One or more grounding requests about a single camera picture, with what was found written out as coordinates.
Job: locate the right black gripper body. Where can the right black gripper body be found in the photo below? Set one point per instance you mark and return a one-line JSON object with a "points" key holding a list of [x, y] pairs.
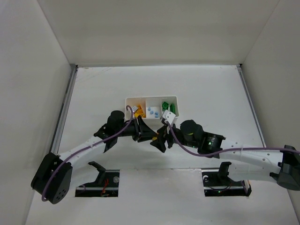
{"points": [[168, 137]]}

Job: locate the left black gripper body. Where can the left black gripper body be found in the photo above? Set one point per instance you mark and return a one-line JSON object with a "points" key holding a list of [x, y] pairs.
{"points": [[137, 129]]}

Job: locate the yellow curved lego brick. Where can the yellow curved lego brick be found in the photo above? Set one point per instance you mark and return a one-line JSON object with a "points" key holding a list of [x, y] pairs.
{"points": [[140, 112]]}

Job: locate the green square lego brick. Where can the green square lego brick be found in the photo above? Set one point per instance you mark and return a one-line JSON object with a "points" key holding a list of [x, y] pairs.
{"points": [[165, 106]]}

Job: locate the green lego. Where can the green lego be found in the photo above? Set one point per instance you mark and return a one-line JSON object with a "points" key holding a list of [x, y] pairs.
{"points": [[172, 108]]}

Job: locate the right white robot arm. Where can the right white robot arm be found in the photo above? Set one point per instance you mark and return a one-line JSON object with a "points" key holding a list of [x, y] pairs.
{"points": [[278, 165]]}

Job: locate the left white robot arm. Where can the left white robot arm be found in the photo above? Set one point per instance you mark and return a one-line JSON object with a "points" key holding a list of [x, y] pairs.
{"points": [[56, 173]]}

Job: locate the white divided sorting tray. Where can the white divided sorting tray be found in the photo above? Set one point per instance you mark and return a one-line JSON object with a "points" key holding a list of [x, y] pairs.
{"points": [[155, 103]]}

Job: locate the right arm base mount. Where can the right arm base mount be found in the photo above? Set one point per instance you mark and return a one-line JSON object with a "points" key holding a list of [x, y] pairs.
{"points": [[216, 183]]}

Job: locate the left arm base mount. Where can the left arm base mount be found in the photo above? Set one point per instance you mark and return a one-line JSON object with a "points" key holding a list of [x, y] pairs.
{"points": [[104, 183]]}

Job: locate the right aluminium frame rail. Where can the right aluminium frame rail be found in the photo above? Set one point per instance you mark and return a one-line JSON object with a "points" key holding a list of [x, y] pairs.
{"points": [[250, 102]]}

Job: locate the aluminium frame rail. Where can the aluminium frame rail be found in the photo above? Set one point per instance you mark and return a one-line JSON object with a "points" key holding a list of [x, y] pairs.
{"points": [[250, 102], [57, 136]]}

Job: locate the left aluminium frame rail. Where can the left aluminium frame rail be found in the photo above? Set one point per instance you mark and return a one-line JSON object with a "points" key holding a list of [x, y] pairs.
{"points": [[57, 136]]}

